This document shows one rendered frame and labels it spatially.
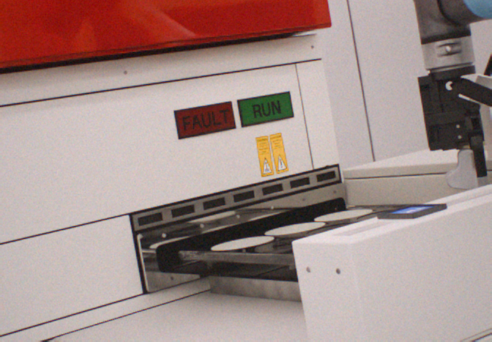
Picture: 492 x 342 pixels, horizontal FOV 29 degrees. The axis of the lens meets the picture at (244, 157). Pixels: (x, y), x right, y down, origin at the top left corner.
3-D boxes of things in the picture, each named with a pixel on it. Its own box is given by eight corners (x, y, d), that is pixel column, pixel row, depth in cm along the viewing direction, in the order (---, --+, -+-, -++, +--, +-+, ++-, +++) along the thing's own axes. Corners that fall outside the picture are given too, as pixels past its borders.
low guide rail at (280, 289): (211, 293, 158) (207, 274, 158) (220, 290, 159) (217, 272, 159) (439, 316, 117) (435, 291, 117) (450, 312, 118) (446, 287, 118)
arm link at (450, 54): (469, 36, 148) (473, 34, 140) (474, 67, 148) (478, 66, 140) (420, 46, 149) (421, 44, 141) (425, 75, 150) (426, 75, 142)
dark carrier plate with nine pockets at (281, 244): (187, 255, 154) (187, 251, 153) (345, 211, 174) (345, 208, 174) (329, 261, 126) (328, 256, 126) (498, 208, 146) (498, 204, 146)
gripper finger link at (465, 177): (451, 212, 147) (441, 151, 146) (490, 205, 146) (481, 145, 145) (452, 214, 144) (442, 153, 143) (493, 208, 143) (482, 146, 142)
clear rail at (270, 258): (176, 260, 154) (174, 251, 153) (183, 258, 154) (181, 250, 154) (329, 268, 123) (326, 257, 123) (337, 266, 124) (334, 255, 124)
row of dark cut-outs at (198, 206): (133, 231, 153) (130, 215, 153) (337, 180, 179) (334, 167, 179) (135, 231, 153) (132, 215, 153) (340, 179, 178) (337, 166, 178)
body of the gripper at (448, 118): (429, 151, 150) (416, 75, 150) (485, 143, 149) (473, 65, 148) (430, 155, 143) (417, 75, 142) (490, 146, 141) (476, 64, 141)
